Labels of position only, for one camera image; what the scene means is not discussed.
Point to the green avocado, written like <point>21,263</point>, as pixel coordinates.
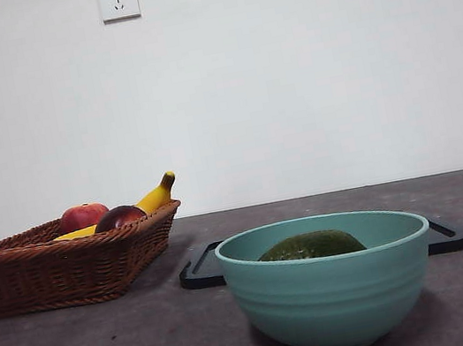
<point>312,246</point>

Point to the teal ribbed bowl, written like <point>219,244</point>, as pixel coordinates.
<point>330,299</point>

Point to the yellow banana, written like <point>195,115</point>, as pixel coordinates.
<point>155,195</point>

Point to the black rectangular tray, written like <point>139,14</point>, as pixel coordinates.
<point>200,275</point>

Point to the dark red mango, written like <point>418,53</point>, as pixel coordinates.
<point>118,218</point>

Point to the red apple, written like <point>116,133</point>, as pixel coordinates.
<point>80,216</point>

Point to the brown wicker basket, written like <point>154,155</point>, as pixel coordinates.
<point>51,272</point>

